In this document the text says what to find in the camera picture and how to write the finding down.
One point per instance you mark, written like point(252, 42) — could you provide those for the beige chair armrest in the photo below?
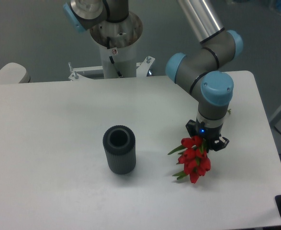
point(13, 73)

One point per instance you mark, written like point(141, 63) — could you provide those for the red tulip bouquet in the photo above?
point(193, 155)

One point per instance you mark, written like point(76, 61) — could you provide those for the dark grey ribbed vase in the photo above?
point(119, 146)

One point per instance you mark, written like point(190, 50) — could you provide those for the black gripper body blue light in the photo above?
point(208, 129)

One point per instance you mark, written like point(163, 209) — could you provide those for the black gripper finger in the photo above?
point(219, 144)
point(191, 128)

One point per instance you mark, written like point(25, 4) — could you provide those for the white metal base bracket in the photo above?
point(142, 70)

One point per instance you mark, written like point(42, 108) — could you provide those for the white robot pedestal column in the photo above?
point(117, 41)

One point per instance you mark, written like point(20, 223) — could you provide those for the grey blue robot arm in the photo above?
point(198, 76)

